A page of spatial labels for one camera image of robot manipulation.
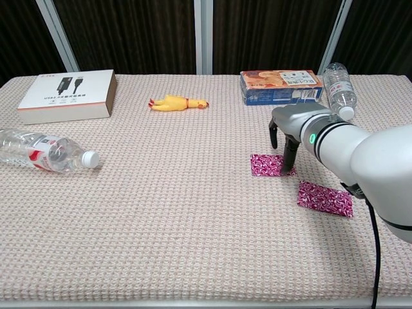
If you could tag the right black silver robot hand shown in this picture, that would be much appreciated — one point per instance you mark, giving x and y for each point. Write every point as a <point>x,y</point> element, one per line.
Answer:
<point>296,119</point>

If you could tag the dark corrugated partition panel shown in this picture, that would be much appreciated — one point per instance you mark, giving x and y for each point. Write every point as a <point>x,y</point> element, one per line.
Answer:
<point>22,38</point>
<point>128,35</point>
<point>383,35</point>
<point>270,32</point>

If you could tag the orange blue snack box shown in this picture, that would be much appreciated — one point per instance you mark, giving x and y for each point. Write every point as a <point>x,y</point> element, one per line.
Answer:
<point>273,90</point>

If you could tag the clear water bottle white label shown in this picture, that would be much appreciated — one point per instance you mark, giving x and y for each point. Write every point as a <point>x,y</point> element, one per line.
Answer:
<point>339,90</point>

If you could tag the yellow rubber chicken toy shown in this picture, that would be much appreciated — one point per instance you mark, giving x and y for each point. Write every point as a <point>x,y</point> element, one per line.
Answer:
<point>170,103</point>

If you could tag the pink waffle tablecloth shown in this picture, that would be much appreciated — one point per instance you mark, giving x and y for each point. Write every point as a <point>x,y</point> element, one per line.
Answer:
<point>161,209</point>

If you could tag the clear water bottle red label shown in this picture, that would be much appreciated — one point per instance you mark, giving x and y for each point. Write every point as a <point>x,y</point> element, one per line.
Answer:
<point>42,151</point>

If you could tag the grey aluminium partition post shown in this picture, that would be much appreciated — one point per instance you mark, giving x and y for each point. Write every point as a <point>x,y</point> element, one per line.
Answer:
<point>334,37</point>
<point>58,35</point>
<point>202,35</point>

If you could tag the magenta patterned cloth square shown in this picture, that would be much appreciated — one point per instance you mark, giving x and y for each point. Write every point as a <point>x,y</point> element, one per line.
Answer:
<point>322,199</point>

